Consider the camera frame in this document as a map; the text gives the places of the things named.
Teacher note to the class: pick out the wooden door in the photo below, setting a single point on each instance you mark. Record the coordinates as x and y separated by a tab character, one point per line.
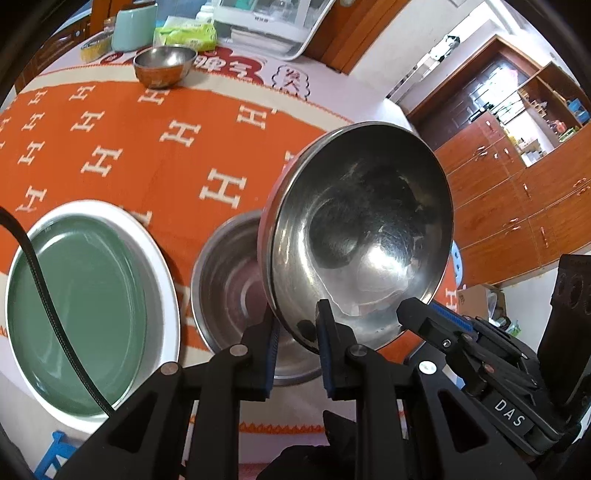
355	37

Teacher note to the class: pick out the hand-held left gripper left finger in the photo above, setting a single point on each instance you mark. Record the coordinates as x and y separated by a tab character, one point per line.
272	355

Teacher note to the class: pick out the green tissue packet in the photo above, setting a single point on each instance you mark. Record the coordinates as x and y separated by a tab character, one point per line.
184	37

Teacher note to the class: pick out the cardboard box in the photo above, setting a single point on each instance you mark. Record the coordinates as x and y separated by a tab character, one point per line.
475	300

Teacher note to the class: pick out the dark cloth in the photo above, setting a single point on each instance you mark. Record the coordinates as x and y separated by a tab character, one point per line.
300	464

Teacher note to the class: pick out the orange patterned tablecloth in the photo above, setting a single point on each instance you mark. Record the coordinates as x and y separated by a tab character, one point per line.
115	161

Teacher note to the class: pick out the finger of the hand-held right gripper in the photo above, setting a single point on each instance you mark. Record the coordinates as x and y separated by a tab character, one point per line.
415	318
503	339

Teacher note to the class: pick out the plain steel bowl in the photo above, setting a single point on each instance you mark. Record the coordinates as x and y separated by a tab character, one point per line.
231	295

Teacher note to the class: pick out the white red printed table cover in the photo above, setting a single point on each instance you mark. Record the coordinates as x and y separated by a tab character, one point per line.
295	78

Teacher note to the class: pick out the yellow round tin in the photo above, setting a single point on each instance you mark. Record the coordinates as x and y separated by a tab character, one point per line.
94	50

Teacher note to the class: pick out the white countertop appliance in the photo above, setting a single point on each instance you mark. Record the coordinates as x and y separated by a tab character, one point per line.
268	37

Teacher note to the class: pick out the mint green canister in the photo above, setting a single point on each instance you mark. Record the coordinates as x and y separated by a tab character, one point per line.
134	27

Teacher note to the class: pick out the wooden cabinet with shelves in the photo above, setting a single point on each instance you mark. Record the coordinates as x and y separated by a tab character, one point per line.
498	194

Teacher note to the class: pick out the blue plastic stool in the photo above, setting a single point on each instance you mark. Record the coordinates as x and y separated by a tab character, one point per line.
53	454

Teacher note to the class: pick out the green plate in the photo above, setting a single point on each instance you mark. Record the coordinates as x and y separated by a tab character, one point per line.
78	300

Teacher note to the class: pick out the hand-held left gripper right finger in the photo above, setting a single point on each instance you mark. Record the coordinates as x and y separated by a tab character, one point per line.
325	350

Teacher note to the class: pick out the pink sided steel bowl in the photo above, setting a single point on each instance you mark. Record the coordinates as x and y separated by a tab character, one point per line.
369	207

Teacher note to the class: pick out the dark wooden sideboard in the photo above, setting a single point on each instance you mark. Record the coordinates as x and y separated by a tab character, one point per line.
60	46

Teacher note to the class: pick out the copper sided steel bowl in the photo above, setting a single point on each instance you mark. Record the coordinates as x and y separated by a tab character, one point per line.
164	57

